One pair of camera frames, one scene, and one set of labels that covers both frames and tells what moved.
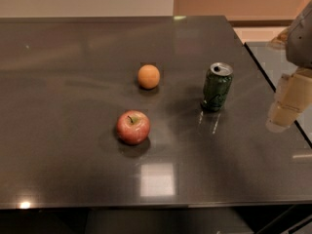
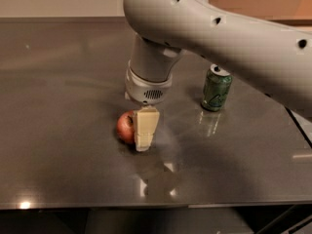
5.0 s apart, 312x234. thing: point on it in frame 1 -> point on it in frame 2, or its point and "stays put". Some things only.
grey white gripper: (300, 44) -> (146, 91)
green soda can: (218, 80) stays put
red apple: (133, 127) stays put
